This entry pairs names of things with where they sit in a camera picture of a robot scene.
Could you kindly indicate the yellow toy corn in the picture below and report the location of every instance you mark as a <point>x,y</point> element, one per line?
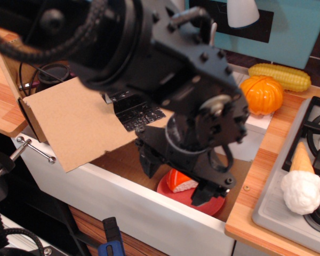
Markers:
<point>291,79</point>

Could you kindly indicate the white toy sink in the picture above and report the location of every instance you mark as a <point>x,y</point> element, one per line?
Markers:
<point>152,218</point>

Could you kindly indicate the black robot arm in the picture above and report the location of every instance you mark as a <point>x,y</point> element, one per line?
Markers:
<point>152,49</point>

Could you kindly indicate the grey toy faucet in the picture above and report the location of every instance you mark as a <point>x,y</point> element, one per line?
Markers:
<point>180,4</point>

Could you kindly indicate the blue black clamp handle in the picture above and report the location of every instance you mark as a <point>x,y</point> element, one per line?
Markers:
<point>114,244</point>

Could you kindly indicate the cardboard sheet in sink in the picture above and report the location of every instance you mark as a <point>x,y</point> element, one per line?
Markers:
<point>125,163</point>

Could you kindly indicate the salmon sushi toy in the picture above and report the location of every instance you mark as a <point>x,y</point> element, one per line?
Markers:
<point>178,182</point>

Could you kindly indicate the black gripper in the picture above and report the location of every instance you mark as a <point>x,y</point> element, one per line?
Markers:
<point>189,131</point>

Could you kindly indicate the grey toy stove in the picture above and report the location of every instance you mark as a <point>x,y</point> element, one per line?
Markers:
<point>271,211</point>

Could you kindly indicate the toy ice cream cone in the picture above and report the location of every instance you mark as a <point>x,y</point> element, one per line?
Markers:
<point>301,186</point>

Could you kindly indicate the metal clamp screw handle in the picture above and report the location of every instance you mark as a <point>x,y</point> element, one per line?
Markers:
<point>27,143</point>

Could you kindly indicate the brown cardboard box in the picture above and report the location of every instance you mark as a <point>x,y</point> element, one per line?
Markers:
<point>75,121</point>

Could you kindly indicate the orange toy pumpkin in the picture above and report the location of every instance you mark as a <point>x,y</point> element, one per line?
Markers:
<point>263,94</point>

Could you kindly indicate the white lamp shade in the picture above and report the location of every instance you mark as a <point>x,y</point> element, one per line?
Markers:
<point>242,13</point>

